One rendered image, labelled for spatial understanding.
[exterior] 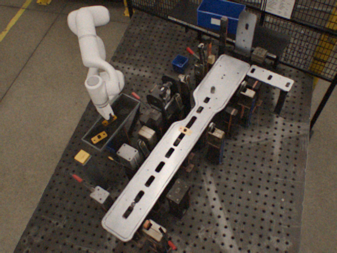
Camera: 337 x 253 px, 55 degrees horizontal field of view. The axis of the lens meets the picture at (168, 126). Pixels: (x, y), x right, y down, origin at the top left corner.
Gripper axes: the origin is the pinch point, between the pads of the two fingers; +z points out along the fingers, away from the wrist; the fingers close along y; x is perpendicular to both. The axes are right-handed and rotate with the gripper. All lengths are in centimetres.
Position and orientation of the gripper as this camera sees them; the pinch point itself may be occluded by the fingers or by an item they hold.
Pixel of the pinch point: (108, 117)
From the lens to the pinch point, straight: 184.6
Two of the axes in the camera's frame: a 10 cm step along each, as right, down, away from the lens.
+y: 6.7, 6.0, -4.4
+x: 7.4, -6.0, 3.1
